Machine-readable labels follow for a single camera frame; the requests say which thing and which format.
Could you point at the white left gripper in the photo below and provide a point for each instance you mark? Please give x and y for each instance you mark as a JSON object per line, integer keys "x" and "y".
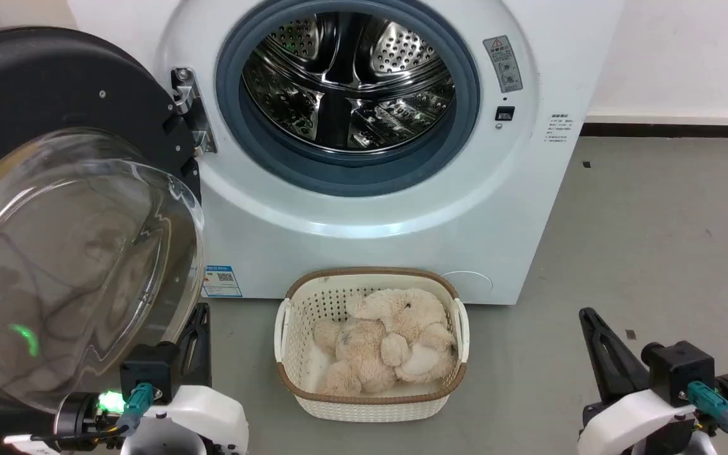
{"x": 206, "y": 414}

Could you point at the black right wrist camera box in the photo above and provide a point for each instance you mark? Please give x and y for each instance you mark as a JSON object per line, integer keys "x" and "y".
{"x": 680, "y": 370}

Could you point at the blue white energy label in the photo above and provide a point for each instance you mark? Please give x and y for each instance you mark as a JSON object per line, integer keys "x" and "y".
{"x": 222, "y": 281}

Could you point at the metal door hinge bracket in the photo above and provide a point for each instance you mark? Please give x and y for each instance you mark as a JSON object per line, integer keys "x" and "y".
{"x": 194, "y": 107}

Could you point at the white brown-rimmed laundry basket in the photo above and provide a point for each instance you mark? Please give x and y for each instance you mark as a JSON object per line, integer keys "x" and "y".
{"x": 370, "y": 407}

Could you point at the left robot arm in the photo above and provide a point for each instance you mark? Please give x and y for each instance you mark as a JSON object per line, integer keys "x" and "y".
{"x": 79, "y": 414}

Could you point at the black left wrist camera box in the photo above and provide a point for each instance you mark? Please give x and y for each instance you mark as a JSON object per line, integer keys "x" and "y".
{"x": 149, "y": 373}

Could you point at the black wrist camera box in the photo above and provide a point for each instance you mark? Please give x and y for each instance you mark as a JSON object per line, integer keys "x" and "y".
{"x": 149, "y": 373}
{"x": 680, "y": 370}

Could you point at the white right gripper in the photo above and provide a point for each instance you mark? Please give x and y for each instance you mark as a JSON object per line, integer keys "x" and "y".
{"x": 629, "y": 420}

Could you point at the small printed text label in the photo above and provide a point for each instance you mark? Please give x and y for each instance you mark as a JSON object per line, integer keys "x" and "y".
{"x": 557, "y": 128}

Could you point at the dark wall baseboard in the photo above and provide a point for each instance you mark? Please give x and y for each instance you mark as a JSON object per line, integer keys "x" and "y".
{"x": 673, "y": 130}

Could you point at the black door latch slot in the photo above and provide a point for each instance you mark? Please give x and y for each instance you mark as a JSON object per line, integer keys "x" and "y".
{"x": 505, "y": 114}

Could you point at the beige plush toy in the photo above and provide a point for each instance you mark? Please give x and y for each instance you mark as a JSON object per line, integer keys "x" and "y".
{"x": 357, "y": 357}
{"x": 411, "y": 319}

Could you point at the black washer door glass bowl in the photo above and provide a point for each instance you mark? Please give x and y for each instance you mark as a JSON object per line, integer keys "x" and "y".
{"x": 35, "y": 82}

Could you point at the white front-load washing machine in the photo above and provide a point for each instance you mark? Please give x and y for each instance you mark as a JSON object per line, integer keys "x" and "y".
{"x": 497, "y": 221}

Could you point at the round white filter cover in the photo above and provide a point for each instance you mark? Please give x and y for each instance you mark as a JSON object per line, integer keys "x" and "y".
{"x": 471, "y": 287}

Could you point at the steel perforated washer drum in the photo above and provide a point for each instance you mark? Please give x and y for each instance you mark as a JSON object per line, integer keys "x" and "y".
{"x": 345, "y": 82}

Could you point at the grey warning sticker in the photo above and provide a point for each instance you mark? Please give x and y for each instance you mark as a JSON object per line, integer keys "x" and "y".
{"x": 503, "y": 63}

